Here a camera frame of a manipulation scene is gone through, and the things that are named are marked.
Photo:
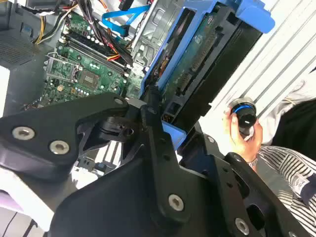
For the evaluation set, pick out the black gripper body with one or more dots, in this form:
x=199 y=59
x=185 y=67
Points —
x=111 y=209

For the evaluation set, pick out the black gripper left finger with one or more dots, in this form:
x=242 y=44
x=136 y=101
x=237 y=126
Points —
x=44 y=128

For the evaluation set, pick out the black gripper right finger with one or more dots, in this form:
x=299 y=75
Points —
x=237 y=192

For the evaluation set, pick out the hard disk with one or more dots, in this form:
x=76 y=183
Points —
x=197 y=61

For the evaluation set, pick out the person's hand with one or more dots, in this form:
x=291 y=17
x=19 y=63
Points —
x=242 y=148

